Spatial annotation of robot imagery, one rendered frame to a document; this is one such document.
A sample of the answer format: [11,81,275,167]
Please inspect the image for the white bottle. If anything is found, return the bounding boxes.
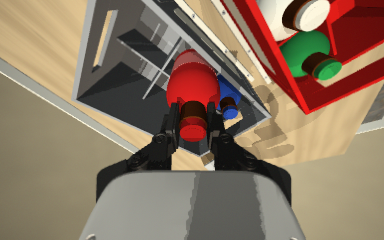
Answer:
[255,0,330,41]

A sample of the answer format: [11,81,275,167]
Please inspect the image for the green bottle with dark red label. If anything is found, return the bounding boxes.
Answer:
[279,30,342,81]

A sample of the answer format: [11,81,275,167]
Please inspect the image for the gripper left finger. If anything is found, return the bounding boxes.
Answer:
[96,103,180,203]

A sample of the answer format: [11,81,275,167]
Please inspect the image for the grey divided crate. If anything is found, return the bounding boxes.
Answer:
[71,0,262,137]

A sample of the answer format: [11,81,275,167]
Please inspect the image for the blue bottle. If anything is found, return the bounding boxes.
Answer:
[217,74,242,120]

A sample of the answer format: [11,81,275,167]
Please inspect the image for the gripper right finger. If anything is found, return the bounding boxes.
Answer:
[206,102,292,208]

